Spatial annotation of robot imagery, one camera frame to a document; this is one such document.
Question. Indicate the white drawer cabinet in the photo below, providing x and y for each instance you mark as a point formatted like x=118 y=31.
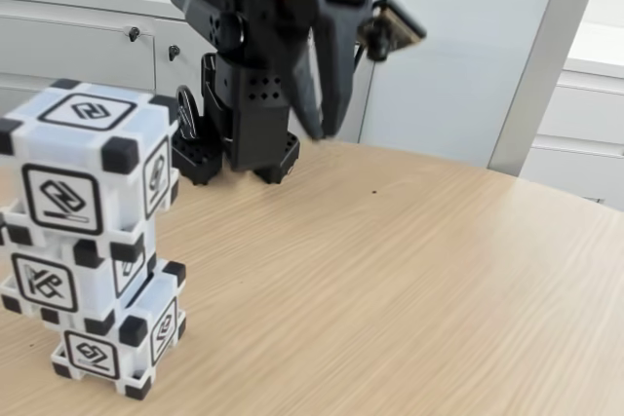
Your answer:
x=585 y=114

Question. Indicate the white cube zigzag symbol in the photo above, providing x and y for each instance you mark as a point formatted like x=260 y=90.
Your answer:
x=63 y=143

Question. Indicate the black round table clamp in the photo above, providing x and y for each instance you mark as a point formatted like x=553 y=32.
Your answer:
x=187 y=114

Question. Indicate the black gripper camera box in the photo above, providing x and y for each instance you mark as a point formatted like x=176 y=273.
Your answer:
x=395 y=26

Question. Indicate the white cube crossed symbol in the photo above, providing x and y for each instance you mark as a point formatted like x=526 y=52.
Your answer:
x=92 y=284

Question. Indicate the grey metal pillar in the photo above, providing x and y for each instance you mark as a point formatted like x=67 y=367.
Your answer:
x=536 y=80

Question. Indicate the small black cabinet key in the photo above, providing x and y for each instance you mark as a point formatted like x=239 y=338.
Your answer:
x=133 y=35
x=173 y=53

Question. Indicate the white cube hexagon symbol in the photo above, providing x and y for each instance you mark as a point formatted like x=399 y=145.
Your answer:
x=136 y=362

